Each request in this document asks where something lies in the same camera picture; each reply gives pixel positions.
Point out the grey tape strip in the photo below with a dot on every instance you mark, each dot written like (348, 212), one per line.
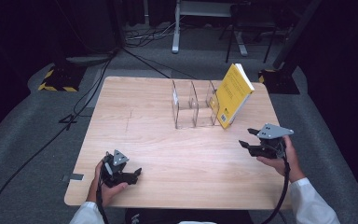
(74, 177)

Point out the black stand base striped edge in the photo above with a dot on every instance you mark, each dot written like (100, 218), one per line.
(62, 79)
(281, 82)

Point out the person's right hand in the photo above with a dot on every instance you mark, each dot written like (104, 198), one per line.
(287, 166)

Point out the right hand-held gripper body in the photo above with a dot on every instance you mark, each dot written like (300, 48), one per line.
(270, 146)

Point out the clear acrylic book rack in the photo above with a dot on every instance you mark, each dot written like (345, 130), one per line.
(186, 118)

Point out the grey slanted stand pole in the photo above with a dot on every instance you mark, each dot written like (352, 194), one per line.
(295, 32)

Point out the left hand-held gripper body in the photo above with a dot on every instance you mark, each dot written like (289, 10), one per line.
(118, 175)

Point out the white desk frame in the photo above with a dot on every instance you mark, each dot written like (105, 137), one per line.
(176, 37)

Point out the person's left hand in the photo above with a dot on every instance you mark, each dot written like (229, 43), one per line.
(105, 194)

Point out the yellow book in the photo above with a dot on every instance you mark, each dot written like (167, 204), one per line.
(233, 96)

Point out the black chair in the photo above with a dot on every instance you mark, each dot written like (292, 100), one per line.
(248, 21)

